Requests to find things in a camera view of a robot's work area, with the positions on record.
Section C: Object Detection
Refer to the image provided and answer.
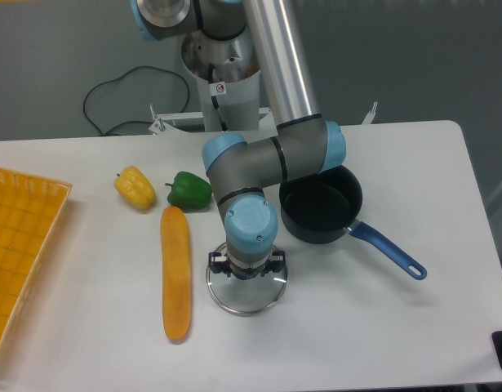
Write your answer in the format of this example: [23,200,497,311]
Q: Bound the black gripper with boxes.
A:
[207,251,287,280]

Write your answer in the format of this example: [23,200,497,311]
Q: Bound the glass lid with blue knob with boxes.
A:
[206,243,288,316]

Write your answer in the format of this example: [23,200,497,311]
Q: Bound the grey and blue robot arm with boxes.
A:
[131,1,346,279]

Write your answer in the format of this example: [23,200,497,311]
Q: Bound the long orange bread loaf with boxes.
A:
[160,206,193,341]

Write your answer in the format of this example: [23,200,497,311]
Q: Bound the green bell pepper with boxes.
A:
[166,171,212,211]

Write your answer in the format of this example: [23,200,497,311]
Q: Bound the yellow bell pepper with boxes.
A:
[113,166,157,211]

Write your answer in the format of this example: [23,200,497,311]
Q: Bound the orange plastic basket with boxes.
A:
[0,167,73,352]

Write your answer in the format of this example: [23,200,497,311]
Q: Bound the dark saucepan with blue handle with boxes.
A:
[278,166,428,280]

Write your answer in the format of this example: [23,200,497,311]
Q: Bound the white metal base frame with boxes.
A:
[149,101,379,135]

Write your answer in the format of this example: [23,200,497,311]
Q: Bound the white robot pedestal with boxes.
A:
[180,20,272,132]

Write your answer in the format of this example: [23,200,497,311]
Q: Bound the black cable on floor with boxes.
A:
[82,65,192,136]

